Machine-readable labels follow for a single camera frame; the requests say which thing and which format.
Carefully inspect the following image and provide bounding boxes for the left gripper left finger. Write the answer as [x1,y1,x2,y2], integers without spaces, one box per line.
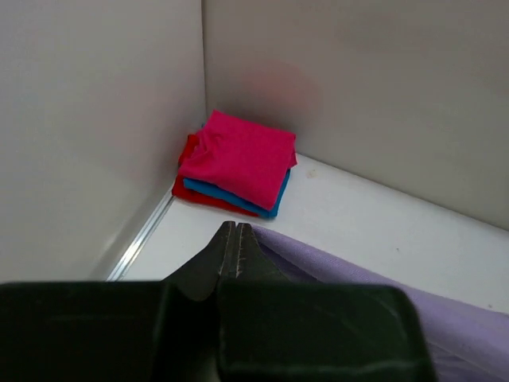
[163,221,235,301]

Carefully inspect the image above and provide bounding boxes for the purple t shirt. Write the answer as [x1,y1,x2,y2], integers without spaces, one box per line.
[254,227,508,381]

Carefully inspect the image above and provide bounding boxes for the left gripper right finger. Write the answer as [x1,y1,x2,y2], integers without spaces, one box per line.
[234,223,290,282]

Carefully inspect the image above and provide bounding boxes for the red folded t shirt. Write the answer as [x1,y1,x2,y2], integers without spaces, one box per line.
[172,134,258,217]

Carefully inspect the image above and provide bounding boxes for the blue folded t shirt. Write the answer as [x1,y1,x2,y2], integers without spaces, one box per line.
[184,170,290,219]

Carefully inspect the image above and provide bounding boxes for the pink folded t shirt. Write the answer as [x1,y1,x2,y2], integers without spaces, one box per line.
[178,110,297,210]

